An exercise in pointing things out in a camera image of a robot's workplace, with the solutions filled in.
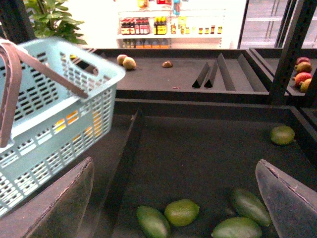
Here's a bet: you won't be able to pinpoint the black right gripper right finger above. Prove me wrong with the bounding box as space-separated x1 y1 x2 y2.
255 160 317 238

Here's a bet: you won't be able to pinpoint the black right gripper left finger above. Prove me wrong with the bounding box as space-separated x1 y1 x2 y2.
0 157 94 238

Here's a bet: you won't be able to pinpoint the light blue plastic basket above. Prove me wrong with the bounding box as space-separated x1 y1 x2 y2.
0 37 125 215

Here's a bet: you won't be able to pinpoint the brown basket handle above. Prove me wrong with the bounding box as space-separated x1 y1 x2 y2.
0 39 88 148

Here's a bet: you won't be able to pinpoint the green mango right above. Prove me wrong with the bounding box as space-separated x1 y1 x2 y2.
230 188 272 227

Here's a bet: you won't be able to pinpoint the green mango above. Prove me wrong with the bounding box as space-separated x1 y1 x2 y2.
136 206 171 238
230 188 272 227
211 217 263 238

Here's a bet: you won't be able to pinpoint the green mango bottom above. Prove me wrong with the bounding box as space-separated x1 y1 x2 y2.
211 217 263 238

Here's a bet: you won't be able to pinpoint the green mango left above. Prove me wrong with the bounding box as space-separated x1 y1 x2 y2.
136 206 171 238

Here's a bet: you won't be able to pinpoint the green lime far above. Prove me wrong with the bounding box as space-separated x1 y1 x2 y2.
270 125 295 145

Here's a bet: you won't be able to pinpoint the green lime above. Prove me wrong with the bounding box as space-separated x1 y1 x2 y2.
164 199 200 227
270 125 295 145

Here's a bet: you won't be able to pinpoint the black display tray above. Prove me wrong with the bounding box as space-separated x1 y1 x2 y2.
89 99 317 238

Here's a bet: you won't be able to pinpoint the black tray dividers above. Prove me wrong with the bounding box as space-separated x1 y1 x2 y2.
192 53 268 94

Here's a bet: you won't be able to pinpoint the red green mangoes pile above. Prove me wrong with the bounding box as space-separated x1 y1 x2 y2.
293 57 312 88

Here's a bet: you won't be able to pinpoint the kiwi fruit pair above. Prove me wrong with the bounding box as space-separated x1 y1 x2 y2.
117 55 137 70

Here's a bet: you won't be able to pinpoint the brown fruit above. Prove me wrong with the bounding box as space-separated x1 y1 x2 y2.
161 60 173 68

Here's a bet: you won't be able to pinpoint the potted green plant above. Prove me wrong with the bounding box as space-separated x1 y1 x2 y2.
23 0 87 45

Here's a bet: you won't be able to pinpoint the white shelf with bottles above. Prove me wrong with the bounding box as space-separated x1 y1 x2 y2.
116 0 227 49

